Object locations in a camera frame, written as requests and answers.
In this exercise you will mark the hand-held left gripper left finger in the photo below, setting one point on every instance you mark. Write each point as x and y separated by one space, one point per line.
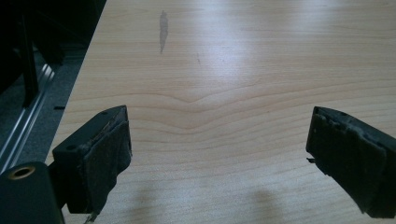
93 155

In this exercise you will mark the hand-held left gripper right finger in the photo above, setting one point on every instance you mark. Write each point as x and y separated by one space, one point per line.
351 158

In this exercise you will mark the black metal stand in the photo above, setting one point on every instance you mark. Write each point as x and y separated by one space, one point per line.
29 62

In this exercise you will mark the aluminium floor rail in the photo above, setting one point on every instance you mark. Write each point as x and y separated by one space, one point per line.
25 118

